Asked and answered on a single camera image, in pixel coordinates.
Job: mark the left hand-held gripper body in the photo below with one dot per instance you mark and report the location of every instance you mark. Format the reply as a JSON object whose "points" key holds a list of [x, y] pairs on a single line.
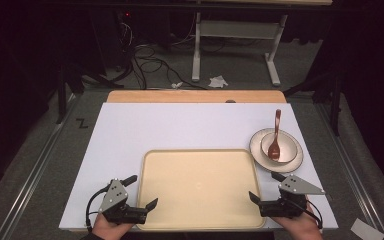
{"points": [[113, 196]]}

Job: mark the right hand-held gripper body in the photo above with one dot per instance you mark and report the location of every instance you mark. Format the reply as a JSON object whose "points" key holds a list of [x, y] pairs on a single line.
{"points": [[293, 203]]}

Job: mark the white dark-rimmed plate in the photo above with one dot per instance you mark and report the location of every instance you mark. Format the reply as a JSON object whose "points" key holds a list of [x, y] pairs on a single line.
{"points": [[290, 166]]}

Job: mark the brown spoon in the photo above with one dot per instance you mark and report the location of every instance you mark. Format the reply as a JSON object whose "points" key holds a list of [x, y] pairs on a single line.
{"points": [[274, 150]]}

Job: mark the white bowl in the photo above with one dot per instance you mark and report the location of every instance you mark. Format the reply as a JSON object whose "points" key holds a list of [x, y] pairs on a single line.
{"points": [[288, 146]]}

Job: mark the beige plastic tray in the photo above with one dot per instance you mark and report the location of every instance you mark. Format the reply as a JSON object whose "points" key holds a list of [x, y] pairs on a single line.
{"points": [[200, 190]]}

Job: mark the person's right hand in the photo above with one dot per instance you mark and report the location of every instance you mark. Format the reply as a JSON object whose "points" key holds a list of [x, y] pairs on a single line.
{"points": [[301, 228]]}

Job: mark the person's left hand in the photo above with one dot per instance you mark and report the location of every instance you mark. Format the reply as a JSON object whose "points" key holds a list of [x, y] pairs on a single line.
{"points": [[105, 230]]}

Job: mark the white table cover board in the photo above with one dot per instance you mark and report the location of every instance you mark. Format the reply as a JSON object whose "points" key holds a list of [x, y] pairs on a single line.
{"points": [[180, 126]]}

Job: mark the flat white paper sheet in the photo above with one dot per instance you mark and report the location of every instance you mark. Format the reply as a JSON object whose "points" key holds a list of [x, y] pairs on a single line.
{"points": [[366, 230]]}

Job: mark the black metal stand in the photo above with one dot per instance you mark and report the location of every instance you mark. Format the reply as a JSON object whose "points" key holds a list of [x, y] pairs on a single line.
{"points": [[336, 100], [61, 96]]}

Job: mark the wooden table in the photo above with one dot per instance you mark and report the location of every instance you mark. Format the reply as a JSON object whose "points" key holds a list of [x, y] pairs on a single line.
{"points": [[180, 96]]}

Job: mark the small crumpled white paper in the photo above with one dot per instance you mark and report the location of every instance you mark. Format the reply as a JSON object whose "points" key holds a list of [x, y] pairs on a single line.
{"points": [[176, 85]]}

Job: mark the large crumpled white paper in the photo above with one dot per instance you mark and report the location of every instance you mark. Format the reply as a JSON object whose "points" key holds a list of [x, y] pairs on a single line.
{"points": [[218, 81]]}

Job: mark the metal floor rail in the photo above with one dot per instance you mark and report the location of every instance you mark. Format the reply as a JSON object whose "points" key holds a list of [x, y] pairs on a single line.
{"points": [[33, 180], [353, 180]]}

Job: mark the white metal desk frame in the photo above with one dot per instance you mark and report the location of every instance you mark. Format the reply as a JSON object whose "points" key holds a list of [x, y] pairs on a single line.
{"points": [[236, 29]]}

